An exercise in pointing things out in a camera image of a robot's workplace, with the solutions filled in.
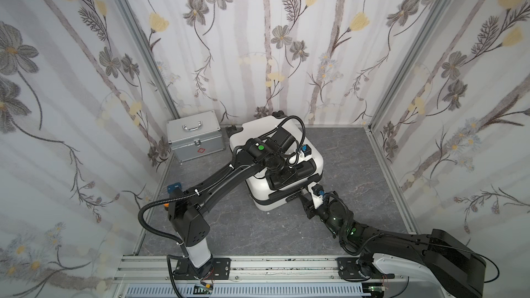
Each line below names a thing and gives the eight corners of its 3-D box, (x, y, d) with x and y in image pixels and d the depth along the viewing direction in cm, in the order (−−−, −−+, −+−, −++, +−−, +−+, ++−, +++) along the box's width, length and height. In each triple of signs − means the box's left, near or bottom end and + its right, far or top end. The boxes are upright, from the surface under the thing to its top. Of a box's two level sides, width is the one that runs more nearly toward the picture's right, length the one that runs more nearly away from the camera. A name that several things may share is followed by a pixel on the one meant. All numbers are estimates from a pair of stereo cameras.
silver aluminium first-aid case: (181, 168, 105) (169, 148, 92) (177, 142, 116) (165, 121, 103) (227, 153, 111) (222, 132, 98) (219, 130, 122) (213, 108, 110)
